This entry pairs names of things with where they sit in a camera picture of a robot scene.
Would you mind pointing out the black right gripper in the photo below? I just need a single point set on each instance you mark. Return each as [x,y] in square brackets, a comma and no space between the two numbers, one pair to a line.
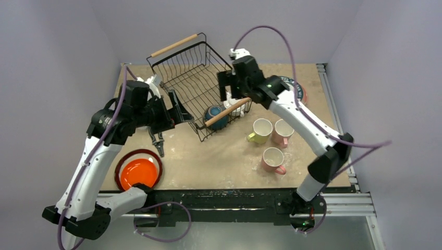
[225,82]

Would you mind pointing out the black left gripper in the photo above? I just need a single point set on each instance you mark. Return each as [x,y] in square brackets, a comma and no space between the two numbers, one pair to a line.
[167,122]

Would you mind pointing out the white cup with handle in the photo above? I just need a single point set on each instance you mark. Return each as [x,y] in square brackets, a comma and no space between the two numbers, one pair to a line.
[236,106]

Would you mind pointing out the yellow-green mug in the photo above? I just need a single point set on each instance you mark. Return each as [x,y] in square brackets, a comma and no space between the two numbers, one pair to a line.
[262,129]

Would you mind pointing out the light pink mug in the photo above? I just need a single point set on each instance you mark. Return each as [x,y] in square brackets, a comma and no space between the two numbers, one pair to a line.
[282,133]

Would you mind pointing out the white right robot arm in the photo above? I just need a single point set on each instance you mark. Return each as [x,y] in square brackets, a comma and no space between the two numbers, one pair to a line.
[332,149]

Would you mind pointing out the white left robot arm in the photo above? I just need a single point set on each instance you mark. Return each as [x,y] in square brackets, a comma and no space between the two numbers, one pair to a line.
[79,212]

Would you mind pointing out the black pliers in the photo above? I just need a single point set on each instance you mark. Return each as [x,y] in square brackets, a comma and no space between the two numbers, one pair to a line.
[157,141]

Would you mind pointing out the green rimmed white plate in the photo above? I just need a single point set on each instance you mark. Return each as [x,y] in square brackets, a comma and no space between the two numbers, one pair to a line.
[293,86]

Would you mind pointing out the dark red clear plate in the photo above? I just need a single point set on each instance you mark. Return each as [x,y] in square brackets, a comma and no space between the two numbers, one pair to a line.
[136,154]

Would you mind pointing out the orange plate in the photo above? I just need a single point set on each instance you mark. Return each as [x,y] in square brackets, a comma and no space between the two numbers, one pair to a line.
[139,170]

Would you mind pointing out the dusty pink mug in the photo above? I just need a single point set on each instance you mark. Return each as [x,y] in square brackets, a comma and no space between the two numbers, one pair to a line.
[272,161]

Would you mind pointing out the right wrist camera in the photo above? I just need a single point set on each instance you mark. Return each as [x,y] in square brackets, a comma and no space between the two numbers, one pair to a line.
[235,54]

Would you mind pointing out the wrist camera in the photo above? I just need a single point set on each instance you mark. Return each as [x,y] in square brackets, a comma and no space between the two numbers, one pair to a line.
[235,54]
[153,82]

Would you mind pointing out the black wire dish rack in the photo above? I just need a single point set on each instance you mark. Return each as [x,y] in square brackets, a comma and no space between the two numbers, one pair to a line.
[190,67]

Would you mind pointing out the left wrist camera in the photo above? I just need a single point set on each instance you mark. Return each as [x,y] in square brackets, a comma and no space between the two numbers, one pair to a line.
[153,82]

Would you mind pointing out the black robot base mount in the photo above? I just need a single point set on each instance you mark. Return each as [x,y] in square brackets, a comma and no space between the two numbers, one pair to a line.
[275,205]

